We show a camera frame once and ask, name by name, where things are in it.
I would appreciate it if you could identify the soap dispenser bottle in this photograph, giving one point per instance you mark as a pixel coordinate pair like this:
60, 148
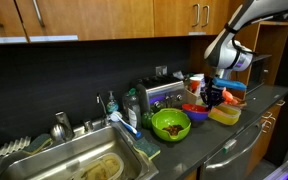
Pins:
112, 104

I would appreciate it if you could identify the red and blue bowl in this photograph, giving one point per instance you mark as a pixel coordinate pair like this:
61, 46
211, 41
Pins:
195, 112

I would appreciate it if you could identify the white dish rack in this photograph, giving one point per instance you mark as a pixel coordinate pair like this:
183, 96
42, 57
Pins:
14, 146

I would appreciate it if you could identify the green yellow sponge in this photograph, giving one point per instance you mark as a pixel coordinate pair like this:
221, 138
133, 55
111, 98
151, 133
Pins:
150, 150

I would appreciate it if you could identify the blue white dish brush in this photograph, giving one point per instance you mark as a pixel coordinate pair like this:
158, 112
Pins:
116, 117

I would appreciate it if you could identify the green sponge behind sink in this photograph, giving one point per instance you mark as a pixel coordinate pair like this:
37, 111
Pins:
38, 144

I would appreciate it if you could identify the wicker basket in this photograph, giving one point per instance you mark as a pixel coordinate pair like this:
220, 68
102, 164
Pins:
237, 102

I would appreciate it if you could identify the plastic tub in sink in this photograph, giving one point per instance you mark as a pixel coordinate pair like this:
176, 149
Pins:
107, 167

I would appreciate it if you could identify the small sink tap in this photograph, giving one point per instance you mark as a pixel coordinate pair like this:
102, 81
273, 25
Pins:
105, 121

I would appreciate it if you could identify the yellow plastic container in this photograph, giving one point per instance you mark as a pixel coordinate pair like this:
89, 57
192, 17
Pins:
225, 114

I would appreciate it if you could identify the glass jar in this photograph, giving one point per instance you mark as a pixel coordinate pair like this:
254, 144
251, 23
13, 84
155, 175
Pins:
125, 104

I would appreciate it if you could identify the silver toaster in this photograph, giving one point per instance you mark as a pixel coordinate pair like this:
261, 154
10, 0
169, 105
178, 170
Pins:
158, 92

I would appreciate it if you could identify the brown toy potato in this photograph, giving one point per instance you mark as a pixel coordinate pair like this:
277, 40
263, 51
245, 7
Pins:
173, 129

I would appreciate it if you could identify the wooden condiment box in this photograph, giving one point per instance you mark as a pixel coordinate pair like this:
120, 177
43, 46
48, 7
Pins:
192, 98

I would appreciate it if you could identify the green toy pepper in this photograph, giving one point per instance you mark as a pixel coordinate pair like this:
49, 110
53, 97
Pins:
147, 120

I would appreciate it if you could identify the stainless steel sink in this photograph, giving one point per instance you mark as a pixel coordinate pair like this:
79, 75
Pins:
64, 161

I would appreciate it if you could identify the red white canister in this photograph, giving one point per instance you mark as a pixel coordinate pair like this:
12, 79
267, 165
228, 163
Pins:
195, 85

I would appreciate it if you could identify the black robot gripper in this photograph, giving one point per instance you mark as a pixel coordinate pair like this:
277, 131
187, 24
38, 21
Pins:
211, 96

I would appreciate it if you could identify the upper wooden cabinets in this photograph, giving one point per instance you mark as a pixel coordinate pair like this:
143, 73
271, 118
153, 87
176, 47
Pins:
35, 21

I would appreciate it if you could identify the blue white canister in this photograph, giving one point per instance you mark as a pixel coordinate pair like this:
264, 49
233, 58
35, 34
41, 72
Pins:
201, 78

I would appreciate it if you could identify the wall power outlet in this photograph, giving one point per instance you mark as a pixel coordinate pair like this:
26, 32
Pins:
161, 70

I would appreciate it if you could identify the chrome faucet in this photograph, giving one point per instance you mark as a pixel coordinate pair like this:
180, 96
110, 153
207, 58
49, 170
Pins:
62, 130

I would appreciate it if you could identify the countertop microwave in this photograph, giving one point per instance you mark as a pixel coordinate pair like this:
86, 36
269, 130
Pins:
258, 71

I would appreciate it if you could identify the green mixing bowl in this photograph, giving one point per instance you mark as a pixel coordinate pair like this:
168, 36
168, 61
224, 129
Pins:
170, 116

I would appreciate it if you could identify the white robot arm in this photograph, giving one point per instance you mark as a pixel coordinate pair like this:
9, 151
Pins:
226, 53

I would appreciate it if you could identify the clear plastic bottle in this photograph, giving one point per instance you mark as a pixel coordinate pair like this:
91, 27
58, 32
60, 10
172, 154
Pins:
134, 112

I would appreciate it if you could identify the stainless dishwasher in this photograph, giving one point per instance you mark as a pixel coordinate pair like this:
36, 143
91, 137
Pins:
230, 162

